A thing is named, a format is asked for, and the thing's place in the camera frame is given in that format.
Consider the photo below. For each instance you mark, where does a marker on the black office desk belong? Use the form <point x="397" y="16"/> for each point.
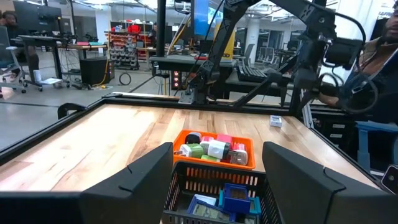
<point x="56" y="42"/>

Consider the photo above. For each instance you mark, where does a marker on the grey office chair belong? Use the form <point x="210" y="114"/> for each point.
<point x="6" y="62"/>

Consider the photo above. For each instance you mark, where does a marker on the black computer box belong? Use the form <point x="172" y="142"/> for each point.
<point x="94" y="70"/>

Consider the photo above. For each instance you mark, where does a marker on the white digital clock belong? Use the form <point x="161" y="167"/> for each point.
<point x="275" y="120"/>

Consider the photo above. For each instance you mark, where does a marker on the black plastic basket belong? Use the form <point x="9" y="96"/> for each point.
<point x="217" y="172"/>

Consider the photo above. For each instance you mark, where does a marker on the parts bin shelving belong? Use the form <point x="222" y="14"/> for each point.
<point x="124" y="46"/>

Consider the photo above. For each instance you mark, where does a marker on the black labelled drawer cabinet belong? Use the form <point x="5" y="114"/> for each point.
<point x="335" y="130"/>

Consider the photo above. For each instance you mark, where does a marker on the black backlit keyboard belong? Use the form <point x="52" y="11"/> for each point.
<point x="250" y="74"/>

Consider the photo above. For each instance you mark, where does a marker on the black box with red lights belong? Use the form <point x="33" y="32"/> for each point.
<point x="176" y="79"/>

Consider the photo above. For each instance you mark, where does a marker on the silver mounting bracket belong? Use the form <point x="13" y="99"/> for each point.
<point x="187" y="98"/>

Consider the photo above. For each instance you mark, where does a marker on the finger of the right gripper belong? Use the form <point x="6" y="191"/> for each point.
<point x="306" y="79"/>

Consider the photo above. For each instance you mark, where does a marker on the black smartphone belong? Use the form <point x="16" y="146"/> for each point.
<point x="390" y="180"/>

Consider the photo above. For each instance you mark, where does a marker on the silver aluminium extrusion bar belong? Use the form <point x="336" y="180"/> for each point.
<point x="308" y="116"/>

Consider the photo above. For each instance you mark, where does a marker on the orange plastic basket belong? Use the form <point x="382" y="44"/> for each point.
<point x="178" y="143"/>

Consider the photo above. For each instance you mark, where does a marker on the grey equipment cart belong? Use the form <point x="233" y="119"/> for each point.
<point x="186" y="62"/>

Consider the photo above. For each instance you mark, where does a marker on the person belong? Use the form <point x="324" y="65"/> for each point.
<point x="382" y="62"/>
<point x="14" y="31"/>
<point x="153" y="32"/>

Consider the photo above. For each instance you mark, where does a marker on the black frame clamp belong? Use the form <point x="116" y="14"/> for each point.
<point x="70" y="108"/>

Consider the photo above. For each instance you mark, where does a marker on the green white wall charger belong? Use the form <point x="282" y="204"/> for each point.
<point x="193" y="151"/>
<point x="210" y="158"/>

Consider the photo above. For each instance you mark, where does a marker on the small red device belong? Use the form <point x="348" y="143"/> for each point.
<point x="201" y="57"/>

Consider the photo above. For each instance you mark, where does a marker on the large black monitor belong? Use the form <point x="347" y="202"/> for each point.
<point x="37" y="15"/>

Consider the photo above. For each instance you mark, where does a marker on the blue office chair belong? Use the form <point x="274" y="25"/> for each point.
<point x="363" y="140"/>

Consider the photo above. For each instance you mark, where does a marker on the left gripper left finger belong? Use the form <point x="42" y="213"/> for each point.
<point x="133" y="193"/>

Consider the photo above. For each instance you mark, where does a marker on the black wall charger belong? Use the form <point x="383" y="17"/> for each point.
<point x="193" y="137"/>

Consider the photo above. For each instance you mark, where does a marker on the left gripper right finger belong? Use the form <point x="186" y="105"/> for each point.
<point x="298" y="186"/>

